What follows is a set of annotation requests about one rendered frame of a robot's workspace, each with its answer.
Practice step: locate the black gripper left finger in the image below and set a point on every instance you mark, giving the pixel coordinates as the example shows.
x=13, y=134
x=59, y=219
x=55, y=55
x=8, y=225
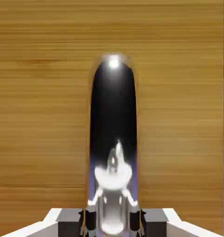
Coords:
x=67, y=222

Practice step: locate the light wood cabinet door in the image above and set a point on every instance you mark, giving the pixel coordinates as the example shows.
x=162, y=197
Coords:
x=39, y=111

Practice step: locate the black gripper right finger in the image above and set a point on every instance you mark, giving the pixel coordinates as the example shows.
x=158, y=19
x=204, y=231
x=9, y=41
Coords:
x=156, y=222

